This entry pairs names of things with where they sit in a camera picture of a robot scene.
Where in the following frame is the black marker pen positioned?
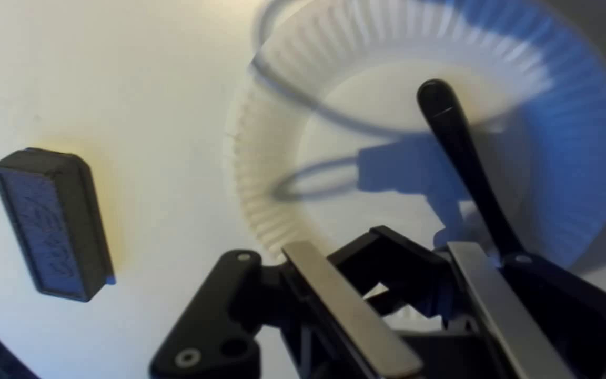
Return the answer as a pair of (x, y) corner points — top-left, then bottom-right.
(415, 78), (531, 263)

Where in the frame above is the black rectangular block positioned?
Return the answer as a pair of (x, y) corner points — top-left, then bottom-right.
(0, 146), (118, 306)

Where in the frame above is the white paper plate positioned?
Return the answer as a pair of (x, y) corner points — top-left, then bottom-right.
(226, 0), (606, 274)

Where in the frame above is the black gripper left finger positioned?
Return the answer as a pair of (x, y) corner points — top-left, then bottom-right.
(150, 240), (425, 379)

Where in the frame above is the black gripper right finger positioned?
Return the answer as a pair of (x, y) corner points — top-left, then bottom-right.
(444, 240), (606, 379)

